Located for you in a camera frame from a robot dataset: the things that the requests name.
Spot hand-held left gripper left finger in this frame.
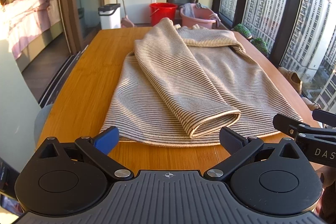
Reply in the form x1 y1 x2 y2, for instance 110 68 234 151
37 126 134 180

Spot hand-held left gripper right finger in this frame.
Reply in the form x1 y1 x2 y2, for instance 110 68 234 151
203 126 301 181

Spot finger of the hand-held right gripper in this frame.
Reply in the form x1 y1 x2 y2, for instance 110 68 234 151
273 114 311 139
312 109 336 125

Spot striped knit sweater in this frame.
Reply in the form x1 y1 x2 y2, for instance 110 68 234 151
99 17 303 148

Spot tan shoe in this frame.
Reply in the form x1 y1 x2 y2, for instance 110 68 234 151
302 97 322 111
278 67 303 95

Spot grey chair seat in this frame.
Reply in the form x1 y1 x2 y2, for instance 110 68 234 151
34 104 54 142

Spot green potted plant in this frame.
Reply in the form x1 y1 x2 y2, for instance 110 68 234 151
251 38 269 56
232 24 253 39

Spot pale rounded panel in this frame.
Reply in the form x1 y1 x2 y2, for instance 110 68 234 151
0 39 42 174

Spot dark flat device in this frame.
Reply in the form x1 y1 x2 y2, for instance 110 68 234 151
0 157 25 217

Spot white bin with black lid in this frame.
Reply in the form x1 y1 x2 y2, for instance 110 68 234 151
98 3 122 30

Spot apartment buildings outside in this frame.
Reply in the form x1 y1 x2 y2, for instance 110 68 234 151
219 0 336 114

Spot pink plastic basin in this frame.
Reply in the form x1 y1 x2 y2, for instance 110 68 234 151
179 3 218 30

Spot red plastic bucket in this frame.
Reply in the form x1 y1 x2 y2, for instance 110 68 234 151
149 3 178 27

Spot pale crumpled laundry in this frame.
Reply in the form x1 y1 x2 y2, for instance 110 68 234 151
181 3 222 28

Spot bed with pink bedding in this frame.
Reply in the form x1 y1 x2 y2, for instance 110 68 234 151
0 0 65 60

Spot brown sliding door frame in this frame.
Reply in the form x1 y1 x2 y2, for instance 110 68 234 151
55 0 86 56

